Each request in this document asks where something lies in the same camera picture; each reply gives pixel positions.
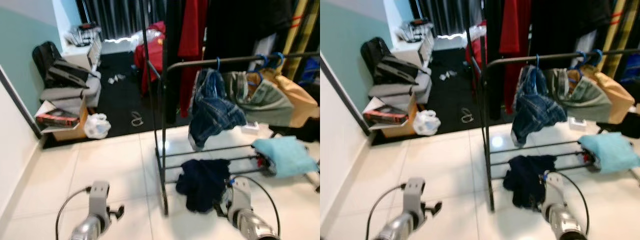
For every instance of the small white box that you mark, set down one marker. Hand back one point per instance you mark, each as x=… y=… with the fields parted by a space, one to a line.
x=578 y=124
x=250 y=128

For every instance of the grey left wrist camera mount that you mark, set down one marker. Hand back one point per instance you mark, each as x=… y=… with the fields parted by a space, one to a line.
x=414 y=196
x=99 y=197

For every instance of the dark curtain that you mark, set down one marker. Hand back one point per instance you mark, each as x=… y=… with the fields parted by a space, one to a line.
x=445 y=15
x=115 y=17

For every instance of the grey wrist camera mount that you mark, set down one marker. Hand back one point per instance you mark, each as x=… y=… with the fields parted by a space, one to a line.
x=553 y=190
x=99 y=197
x=242 y=195
x=414 y=196

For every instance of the blue bag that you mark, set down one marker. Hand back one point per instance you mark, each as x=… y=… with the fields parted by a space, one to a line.
x=631 y=69
x=311 y=70

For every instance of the tan garment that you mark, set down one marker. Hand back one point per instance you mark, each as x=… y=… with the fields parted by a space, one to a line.
x=300 y=100
x=617 y=95

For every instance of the long black hanging garment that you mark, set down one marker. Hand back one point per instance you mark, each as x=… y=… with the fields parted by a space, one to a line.
x=174 y=55
x=494 y=55

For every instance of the white plastic bag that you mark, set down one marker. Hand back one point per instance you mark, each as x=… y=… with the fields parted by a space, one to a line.
x=426 y=123
x=97 y=126

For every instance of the red black flat box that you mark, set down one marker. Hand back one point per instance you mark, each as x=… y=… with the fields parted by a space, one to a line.
x=385 y=116
x=56 y=119

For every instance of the blue plastic hanger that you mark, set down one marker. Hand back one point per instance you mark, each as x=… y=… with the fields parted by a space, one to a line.
x=599 y=55
x=580 y=60
x=218 y=67
x=280 y=57
x=261 y=62
x=538 y=65

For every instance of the yellow plaid garment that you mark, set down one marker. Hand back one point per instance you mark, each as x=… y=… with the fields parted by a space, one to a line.
x=305 y=25
x=622 y=25

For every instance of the blue denim shorts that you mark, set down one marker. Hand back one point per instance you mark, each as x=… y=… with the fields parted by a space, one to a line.
x=537 y=107
x=215 y=112

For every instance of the white cabinet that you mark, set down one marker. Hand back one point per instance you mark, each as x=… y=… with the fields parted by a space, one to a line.
x=414 y=52
x=82 y=56

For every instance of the navy garment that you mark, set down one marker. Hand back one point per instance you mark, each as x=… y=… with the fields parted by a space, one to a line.
x=202 y=182
x=525 y=177

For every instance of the red hanging garment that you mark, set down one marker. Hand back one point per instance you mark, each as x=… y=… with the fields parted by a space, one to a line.
x=192 y=35
x=514 y=35

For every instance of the grey padded chair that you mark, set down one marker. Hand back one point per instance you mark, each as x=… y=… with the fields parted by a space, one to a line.
x=400 y=90
x=70 y=92

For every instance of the red bag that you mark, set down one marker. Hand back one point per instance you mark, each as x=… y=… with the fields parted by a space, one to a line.
x=477 y=55
x=150 y=55

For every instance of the teal cloth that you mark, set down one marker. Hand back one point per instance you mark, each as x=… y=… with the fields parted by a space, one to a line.
x=612 y=152
x=287 y=156

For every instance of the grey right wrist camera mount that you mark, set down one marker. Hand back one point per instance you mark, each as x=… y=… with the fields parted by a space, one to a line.
x=242 y=195
x=553 y=190

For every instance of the black backpack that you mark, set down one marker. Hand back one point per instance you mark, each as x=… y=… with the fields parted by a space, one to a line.
x=382 y=62
x=52 y=65

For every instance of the black metal clothes rack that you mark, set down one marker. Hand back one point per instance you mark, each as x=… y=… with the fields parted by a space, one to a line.
x=163 y=165
x=489 y=165

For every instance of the wide black hanging garment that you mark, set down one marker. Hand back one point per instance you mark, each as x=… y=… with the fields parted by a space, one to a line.
x=570 y=25
x=245 y=25

